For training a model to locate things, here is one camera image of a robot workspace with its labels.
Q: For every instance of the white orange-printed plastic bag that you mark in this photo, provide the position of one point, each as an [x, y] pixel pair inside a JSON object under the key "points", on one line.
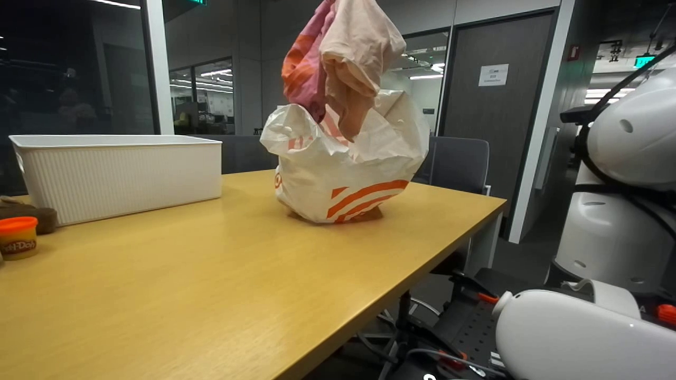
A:
{"points": [[339, 176]]}

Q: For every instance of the pink t-shirt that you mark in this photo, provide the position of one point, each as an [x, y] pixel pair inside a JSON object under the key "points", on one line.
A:
{"points": [[304, 70]]}

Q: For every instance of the peach t-shirt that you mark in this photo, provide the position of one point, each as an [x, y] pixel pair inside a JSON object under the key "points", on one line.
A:
{"points": [[360, 55]]}

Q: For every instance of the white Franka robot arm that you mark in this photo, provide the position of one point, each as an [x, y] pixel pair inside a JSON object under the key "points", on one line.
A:
{"points": [[635, 140]]}

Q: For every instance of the grey office chair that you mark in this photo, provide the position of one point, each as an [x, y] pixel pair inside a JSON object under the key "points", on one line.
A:
{"points": [[460, 163]]}

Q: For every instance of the white table leg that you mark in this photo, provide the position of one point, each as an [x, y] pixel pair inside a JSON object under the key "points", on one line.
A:
{"points": [[487, 244]]}

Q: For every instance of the white paper door sign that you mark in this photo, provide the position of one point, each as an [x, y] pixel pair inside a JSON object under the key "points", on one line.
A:
{"points": [[492, 74]]}

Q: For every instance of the white pillar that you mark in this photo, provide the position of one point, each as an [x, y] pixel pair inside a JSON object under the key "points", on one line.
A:
{"points": [[160, 70]]}

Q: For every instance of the white ribbed plastic bin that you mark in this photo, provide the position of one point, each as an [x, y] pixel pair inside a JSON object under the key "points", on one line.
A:
{"points": [[120, 171]]}

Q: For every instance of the brown plush object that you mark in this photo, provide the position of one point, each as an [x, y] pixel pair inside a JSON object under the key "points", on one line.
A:
{"points": [[33, 211]]}

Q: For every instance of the orange play-doh tub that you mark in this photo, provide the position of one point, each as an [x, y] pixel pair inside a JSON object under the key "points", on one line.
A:
{"points": [[17, 234]]}

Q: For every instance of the orange red button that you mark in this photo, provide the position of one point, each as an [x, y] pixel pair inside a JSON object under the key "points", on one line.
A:
{"points": [[666, 312]]}

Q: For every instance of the white door frame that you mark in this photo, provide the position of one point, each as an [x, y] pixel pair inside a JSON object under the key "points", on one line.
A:
{"points": [[540, 134]]}

